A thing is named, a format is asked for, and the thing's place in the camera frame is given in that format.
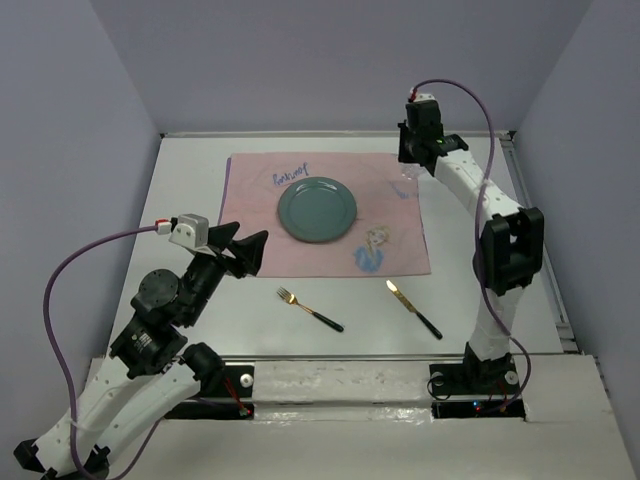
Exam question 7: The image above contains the pink cloth placemat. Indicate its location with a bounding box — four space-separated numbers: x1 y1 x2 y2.
219 152 431 278

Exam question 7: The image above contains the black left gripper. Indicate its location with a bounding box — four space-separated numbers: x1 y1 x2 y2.
182 220 271 325

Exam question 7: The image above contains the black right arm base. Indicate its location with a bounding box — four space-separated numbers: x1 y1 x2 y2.
426 363 526 420

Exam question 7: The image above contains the teal ceramic plate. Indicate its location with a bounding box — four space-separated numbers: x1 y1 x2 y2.
276 177 358 244

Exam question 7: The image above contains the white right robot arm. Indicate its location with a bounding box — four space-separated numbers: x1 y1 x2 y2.
398 94 544 392

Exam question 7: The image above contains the gold fork black handle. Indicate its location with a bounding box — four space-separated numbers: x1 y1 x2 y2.
277 287 344 333

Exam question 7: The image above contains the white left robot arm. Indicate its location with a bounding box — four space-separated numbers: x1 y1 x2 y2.
14 214 269 479

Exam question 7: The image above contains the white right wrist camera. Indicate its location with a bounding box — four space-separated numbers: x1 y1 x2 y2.
407 88 436 103

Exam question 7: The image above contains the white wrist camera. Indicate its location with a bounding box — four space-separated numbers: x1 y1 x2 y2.
407 88 436 103
169 213 209 251

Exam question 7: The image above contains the gold knife black handle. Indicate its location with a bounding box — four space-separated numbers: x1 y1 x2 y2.
386 280 443 340

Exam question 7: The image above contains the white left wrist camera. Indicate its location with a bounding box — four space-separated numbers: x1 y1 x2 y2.
169 213 209 251

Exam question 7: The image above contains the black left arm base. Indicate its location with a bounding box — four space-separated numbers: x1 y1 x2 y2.
164 361 255 421

